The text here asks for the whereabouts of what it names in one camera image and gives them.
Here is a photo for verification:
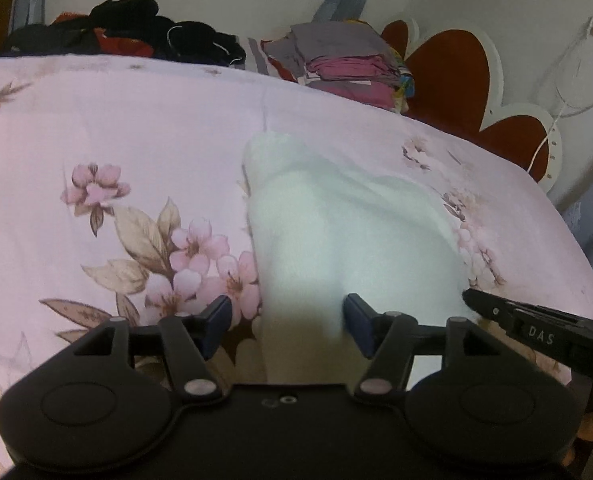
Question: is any pink floral blanket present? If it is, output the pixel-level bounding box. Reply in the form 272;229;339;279
0;54;593;480

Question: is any grey striped cloth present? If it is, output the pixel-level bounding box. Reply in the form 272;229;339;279
236;35;299;81

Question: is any white small garment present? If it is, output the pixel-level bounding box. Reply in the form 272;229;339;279
240;132;483;386

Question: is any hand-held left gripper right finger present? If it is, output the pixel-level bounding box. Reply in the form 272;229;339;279
343;293;503;404

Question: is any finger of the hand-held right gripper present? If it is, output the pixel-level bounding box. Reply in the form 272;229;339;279
462;287;522;335

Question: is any stack of folded clothes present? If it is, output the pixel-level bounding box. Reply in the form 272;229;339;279
261;19;417;115

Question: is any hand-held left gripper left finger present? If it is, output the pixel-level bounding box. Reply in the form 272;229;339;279
73;295;233;404

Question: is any person's right hand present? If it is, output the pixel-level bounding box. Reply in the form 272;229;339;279
562;405;593;468

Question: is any pile of black clothes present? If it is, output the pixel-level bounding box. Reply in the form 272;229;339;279
4;0;247;67

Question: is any red and white headboard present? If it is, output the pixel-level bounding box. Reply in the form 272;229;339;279
379;17;563;193

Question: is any white cable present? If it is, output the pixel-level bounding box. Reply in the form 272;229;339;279
526;12;593;173

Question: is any red cloth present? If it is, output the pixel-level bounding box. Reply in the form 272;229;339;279
51;10;154;58

